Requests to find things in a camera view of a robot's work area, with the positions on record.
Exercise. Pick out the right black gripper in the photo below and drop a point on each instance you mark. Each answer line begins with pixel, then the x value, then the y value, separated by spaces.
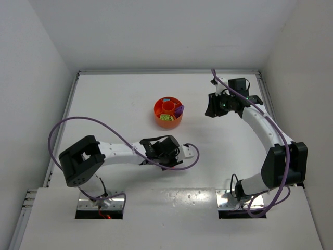
pixel 212 104

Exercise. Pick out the aluminium table frame rail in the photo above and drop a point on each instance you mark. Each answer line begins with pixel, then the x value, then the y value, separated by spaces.
pixel 164 209

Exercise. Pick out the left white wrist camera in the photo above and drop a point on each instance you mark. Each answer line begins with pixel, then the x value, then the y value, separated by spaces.
pixel 185 152

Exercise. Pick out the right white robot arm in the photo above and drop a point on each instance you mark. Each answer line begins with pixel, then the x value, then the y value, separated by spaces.
pixel 286 159

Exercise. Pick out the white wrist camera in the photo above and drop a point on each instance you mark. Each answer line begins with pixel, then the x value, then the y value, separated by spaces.
pixel 220 85
pixel 185 152

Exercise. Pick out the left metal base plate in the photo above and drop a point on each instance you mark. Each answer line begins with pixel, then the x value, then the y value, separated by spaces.
pixel 115 203

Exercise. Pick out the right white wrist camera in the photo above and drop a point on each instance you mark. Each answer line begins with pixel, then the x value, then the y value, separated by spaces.
pixel 220 85

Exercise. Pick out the purple curved lego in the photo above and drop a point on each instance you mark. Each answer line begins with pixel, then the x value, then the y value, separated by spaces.
pixel 179 111

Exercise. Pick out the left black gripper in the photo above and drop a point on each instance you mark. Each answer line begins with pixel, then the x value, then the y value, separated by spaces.
pixel 169 159

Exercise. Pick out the bright green lego brick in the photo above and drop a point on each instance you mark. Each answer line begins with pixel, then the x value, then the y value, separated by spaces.
pixel 165 117

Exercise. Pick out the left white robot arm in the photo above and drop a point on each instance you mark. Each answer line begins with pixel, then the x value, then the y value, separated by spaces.
pixel 81 161

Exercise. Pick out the orange round divided container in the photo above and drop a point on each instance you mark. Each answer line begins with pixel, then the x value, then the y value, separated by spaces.
pixel 169 107

